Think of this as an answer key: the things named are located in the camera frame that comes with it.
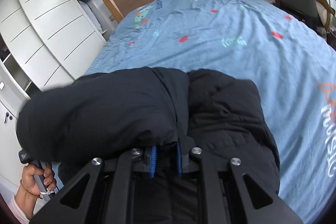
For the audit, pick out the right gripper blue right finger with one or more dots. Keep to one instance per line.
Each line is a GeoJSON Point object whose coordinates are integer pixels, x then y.
{"type": "Point", "coordinates": [233, 194]}

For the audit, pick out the blue cartoon bedsheet bed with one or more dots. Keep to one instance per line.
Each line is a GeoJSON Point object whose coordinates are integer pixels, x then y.
{"type": "Point", "coordinates": [292, 67]}

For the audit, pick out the person's left forearm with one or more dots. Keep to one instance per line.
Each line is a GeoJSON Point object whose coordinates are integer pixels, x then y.
{"type": "Point", "coordinates": [22, 205]}

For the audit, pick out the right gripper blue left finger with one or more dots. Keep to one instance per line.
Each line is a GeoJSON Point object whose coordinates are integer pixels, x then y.
{"type": "Point", "coordinates": [102, 192]}

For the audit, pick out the black puffer coat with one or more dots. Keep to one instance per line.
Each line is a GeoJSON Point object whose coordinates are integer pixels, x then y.
{"type": "Point", "coordinates": [106, 114]}

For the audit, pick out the white wardrobe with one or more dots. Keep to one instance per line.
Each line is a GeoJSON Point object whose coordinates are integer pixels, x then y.
{"type": "Point", "coordinates": [44, 44]}

